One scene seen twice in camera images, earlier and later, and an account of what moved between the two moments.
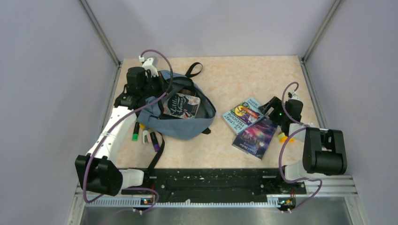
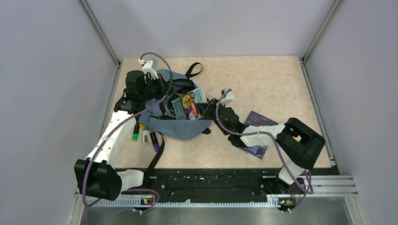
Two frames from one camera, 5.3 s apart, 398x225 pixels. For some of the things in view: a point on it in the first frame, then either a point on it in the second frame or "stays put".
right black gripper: x=275 y=103 → x=212 y=103
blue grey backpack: x=185 y=110 stays put
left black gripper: x=149 y=77 stays put
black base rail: x=220 y=184 stays put
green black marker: x=135 y=135 stays put
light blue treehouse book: x=243 y=115 → x=184 y=107
